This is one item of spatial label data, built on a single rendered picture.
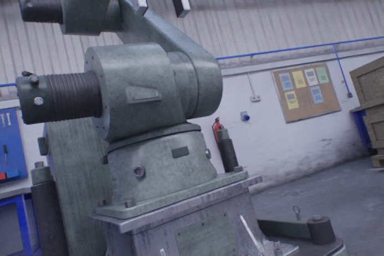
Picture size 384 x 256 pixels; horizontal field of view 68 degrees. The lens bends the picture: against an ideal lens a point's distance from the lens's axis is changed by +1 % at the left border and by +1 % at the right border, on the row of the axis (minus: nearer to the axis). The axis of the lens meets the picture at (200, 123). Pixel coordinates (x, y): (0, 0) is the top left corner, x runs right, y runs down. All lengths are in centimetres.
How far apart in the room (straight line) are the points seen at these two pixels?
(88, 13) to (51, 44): 283
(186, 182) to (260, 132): 371
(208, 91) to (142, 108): 26
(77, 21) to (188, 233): 115
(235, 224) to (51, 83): 73
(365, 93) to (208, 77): 358
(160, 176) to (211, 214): 21
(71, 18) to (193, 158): 97
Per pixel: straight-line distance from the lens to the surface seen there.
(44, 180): 113
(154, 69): 90
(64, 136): 150
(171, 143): 96
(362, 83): 445
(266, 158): 460
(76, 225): 148
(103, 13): 163
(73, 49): 435
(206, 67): 104
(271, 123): 474
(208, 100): 103
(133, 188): 98
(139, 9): 93
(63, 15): 164
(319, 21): 619
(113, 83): 86
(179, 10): 101
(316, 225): 112
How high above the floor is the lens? 72
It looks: 7 degrees up
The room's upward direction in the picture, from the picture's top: 15 degrees counter-clockwise
